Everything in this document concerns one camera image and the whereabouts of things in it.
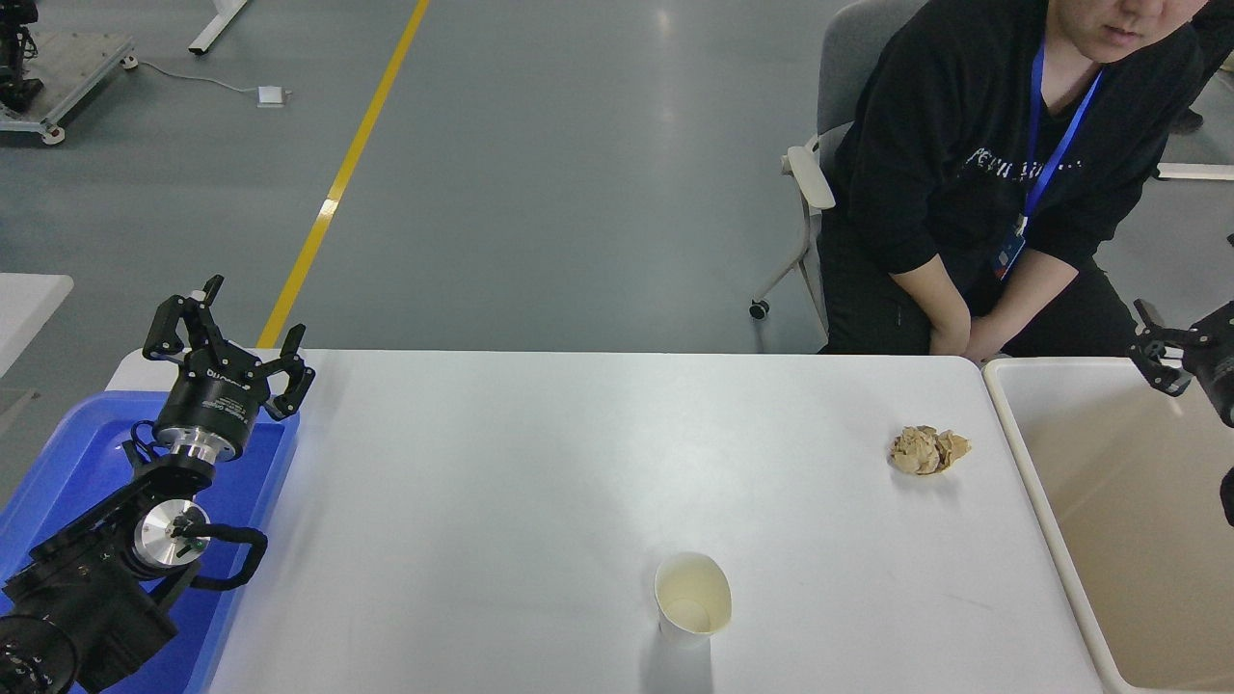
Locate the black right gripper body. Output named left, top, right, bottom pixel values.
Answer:
left=1184, top=301, right=1234, bottom=428

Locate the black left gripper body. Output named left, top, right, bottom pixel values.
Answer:
left=154, top=347, right=272, bottom=457

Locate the tan paper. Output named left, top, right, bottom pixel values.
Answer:
left=888, top=425, right=972, bottom=476

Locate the white paper cup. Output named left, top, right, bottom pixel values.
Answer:
left=654, top=551, right=733, bottom=649

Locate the person's left hand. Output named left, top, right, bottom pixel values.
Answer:
left=964, top=323, right=1009, bottom=365

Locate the blue plastic tray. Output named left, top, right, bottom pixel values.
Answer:
left=0, top=390, right=301, bottom=694

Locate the white side table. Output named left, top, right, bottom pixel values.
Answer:
left=0, top=274, right=75, bottom=379

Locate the large pale bin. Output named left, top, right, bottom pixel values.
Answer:
left=981, top=357, right=1234, bottom=694

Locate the grey wheeled platform cart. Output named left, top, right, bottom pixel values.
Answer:
left=0, top=0, right=139, bottom=147

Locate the white desk leg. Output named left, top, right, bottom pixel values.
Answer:
left=188, top=0, right=250, bottom=55

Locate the seated person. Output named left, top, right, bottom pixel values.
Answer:
left=818, top=0, right=1234, bottom=362

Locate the person in black trousers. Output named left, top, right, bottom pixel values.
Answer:
left=1169, top=0, right=1234, bottom=136

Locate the grey office chair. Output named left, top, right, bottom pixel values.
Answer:
left=750, top=0, right=928, bottom=340

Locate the blue lanyard id badge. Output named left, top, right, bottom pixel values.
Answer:
left=991, top=43, right=1105, bottom=281

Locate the white floor cable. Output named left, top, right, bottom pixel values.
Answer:
left=135, top=60, right=261, bottom=97

